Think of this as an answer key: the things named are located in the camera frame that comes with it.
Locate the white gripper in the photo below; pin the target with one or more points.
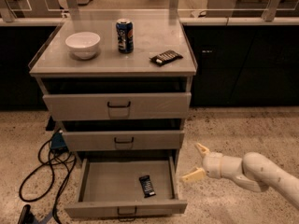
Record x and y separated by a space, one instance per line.
212 164

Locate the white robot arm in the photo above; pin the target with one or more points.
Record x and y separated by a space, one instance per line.
253 172

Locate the middle grey drawer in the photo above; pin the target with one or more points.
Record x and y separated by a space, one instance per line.
125 134

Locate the grey drawer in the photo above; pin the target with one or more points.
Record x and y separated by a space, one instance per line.
125 134
70 99
112 189

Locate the top grey drawer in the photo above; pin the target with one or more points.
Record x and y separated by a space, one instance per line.
70 99

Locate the bottom grey drawer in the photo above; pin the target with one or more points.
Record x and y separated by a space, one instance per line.
112 189

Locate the grey drawer cabinet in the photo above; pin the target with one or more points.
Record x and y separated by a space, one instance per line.
154 32

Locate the dark snack bar on counter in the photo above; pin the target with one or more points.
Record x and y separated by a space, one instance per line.
165 57

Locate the blue power box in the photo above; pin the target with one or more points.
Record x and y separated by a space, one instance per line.
57 142

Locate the blue pepsi soda can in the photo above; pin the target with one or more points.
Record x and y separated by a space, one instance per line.
124 28

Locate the white ceramic bowl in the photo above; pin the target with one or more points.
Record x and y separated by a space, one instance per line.
83 45

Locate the black object on floor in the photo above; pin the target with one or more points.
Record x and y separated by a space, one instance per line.
26 216

